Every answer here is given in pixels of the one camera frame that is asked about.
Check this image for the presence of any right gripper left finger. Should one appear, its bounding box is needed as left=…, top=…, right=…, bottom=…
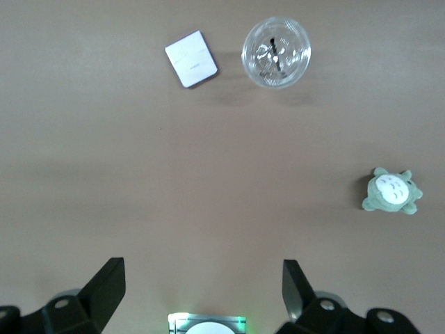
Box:
left=0, top=257, right=126, bottom=334

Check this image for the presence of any brown paper table cover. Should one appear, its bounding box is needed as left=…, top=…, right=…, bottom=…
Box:
left=0, top=0, right=445, bottom=334

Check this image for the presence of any clear plastic cup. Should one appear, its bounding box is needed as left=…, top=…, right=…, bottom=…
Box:
left=241, top=16, right=312, bottom=90

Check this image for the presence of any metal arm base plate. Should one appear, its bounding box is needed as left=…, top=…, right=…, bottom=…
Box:
left=168, top=312, right=248, bottom=334

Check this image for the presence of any grey-green totoro plush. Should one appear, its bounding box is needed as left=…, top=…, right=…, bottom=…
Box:
left=361, top=166, right=424, bottom=215

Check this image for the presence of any black straw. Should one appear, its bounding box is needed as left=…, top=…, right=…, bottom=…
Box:
left=268, top=35, right=282, bottom=74

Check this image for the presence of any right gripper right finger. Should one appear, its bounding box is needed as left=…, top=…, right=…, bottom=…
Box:
left=277, top=259, right=423, bottom=334

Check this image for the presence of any pale lavender phone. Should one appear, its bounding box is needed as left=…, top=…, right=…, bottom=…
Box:
left=164, top=29, right=220, bottom=90

